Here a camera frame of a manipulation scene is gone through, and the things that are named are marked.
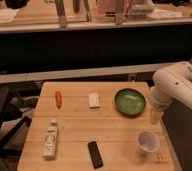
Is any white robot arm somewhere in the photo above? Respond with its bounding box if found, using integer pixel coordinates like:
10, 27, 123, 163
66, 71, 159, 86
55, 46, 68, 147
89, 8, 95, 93
148, 61, 192, 124

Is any wooden table top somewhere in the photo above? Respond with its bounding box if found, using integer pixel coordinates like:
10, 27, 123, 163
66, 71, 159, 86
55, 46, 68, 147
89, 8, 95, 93
18, 82, 175, 171

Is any green ceramic bowl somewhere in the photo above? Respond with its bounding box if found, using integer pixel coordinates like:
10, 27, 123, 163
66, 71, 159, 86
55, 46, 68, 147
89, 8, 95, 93
114, 88, 146, 116

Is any black remote control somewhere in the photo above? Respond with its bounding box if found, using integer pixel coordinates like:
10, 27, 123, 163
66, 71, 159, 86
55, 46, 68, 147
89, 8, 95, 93
88, 141, 103, 169

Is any white rectangular block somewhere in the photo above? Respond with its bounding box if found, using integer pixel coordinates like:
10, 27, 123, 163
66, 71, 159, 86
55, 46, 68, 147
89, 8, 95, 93
88, 93, 100, 108

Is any white paper cup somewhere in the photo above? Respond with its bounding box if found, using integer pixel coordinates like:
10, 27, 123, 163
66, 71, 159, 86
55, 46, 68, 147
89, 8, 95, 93
137, 131, 160, 156

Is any orange carrot toy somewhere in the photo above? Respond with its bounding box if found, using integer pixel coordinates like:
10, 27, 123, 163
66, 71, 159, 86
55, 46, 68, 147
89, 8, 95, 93
55, 91, 62, 109

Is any white plastic bottle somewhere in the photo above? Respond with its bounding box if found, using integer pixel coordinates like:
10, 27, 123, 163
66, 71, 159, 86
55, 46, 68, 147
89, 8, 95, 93
43, 119, 58, 160

